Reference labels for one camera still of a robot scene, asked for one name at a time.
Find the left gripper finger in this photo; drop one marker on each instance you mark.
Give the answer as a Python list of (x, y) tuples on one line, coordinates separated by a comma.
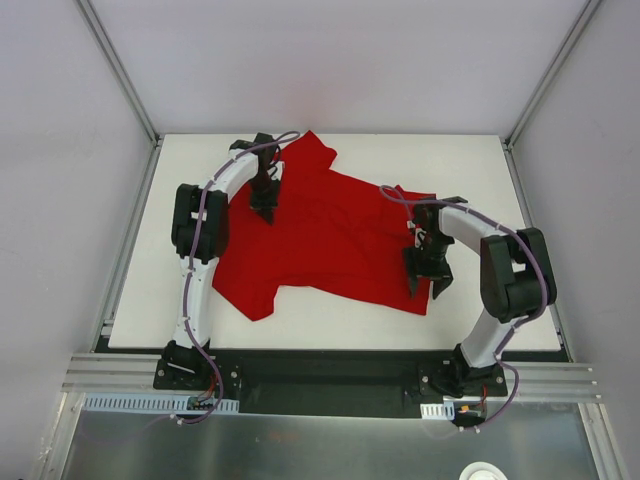
[(269, 215), (260, 212)]

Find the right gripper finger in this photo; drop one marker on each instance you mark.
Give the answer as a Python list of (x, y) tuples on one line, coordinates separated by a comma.
[(440, 284), (412, 265)]

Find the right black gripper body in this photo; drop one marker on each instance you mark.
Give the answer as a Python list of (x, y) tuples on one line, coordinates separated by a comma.
[(428, 267)]

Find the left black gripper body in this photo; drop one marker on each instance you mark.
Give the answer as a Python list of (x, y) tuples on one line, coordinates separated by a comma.
[(263, 201)]

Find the red t-shirt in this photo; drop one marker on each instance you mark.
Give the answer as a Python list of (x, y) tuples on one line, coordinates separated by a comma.
[(331, 232)]

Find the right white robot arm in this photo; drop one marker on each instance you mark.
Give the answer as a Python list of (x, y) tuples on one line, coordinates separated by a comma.
[(477, 357)]

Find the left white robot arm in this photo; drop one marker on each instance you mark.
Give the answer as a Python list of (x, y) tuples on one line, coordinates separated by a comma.
[(200, 233)]

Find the white round object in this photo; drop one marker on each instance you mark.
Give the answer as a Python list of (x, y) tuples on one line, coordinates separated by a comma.
[(481, 471)]

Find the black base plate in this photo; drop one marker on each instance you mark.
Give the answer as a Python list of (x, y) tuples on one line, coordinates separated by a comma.
[(343, 383)]

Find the right white cable duct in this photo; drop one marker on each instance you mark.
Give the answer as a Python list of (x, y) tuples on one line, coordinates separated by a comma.
[(438, 411)]

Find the white cable duct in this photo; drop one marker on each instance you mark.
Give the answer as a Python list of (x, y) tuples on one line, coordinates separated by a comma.
[(438, 411), (157, 404)]

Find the left white cable duct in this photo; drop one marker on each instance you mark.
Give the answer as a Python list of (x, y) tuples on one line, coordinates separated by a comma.
[(157, 404)]

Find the aluminium front rail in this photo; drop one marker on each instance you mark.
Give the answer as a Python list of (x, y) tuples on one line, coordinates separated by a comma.
[(538, 381)]

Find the left aluminium frame post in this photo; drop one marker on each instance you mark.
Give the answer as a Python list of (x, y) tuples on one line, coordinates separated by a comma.
[(99, 33)]

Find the aluminium frame post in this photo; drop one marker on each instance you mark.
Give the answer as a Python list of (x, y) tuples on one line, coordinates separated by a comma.
[(568, 44), (99, 33)]

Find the right aluminium frame post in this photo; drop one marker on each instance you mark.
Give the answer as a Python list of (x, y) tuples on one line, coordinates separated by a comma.
[(568, 44)]

